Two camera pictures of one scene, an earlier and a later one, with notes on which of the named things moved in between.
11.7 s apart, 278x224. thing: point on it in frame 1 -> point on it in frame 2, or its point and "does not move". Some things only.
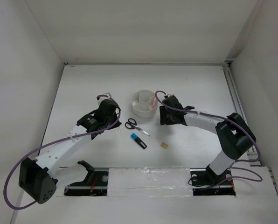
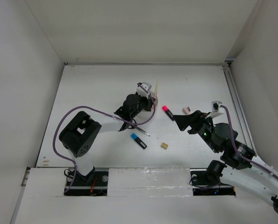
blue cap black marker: x=135 y=137 does not move
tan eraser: x=164 y=145 does not move
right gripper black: x=163 y=119 -> x=183 y=121
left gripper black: x=115 y=116 -> x=148 y=102
